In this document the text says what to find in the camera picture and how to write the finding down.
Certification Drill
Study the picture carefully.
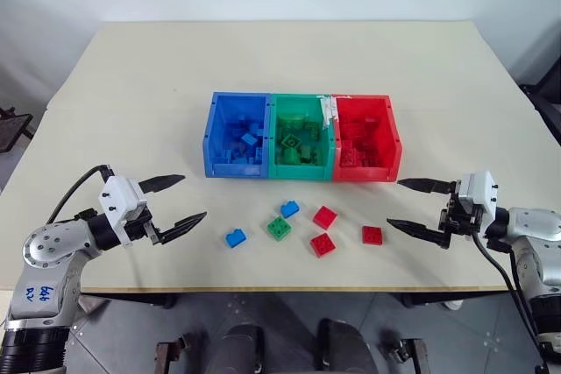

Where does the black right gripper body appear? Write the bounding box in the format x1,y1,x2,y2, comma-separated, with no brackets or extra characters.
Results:
438,180,484,240

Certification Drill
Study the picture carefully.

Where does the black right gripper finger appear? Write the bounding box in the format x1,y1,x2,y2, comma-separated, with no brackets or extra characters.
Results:
395,177,459,194
386,217,450,251

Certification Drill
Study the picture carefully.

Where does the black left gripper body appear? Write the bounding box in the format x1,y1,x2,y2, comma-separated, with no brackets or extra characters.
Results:
124,208,160,247

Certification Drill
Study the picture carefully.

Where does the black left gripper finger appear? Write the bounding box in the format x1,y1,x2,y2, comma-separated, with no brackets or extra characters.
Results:
151,211,209,246
138,173,187,195

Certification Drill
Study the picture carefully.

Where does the red toy brick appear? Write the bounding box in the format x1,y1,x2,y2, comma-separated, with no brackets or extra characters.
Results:
340,148,363,168
312,205,339,230
309,231,337,258
361,224,384,246

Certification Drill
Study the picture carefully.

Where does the red plastic bin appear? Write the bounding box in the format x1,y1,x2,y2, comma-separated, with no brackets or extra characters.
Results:
330,93,403,184

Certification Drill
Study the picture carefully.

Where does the blue plastic bin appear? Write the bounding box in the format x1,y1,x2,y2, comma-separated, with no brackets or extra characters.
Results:
202,91,275,180

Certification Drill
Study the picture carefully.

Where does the white tape strip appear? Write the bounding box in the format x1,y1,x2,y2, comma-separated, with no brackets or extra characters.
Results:
318,94,354,131

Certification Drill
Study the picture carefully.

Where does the dark rounded shape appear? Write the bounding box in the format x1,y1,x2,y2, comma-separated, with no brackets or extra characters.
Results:
315,317,374,374
217,323,266,374

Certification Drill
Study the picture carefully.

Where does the green round toy brick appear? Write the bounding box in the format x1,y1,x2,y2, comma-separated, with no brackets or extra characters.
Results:
282,113,308,130

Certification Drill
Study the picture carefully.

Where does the dark furniture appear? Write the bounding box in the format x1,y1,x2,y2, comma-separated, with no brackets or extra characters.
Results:
516,18,561,148

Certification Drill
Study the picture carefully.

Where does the green plastic bin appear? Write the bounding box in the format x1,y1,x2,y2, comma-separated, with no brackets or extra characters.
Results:
266,93,339,181

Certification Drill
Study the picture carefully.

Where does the black mesh chair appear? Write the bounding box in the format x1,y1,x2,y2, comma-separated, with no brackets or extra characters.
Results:
0,106,34,154

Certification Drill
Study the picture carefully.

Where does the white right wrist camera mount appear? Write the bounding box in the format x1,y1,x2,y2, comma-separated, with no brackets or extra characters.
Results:
455,169,500,227

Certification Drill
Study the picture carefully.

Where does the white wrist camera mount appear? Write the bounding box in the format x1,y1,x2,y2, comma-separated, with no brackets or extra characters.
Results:
96,176,150,249
455,169,500,227

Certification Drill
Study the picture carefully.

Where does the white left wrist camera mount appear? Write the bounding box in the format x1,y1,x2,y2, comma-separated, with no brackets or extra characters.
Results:
96,176,150,249

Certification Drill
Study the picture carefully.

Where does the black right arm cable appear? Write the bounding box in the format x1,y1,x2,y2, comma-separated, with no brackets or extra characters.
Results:
471,232,550,374

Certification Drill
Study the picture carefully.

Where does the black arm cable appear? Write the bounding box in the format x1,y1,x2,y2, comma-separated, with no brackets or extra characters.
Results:
45,164,117,226
471,232,550,374

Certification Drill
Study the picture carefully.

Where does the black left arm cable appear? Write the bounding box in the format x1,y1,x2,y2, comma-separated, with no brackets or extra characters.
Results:
45,164,117,226

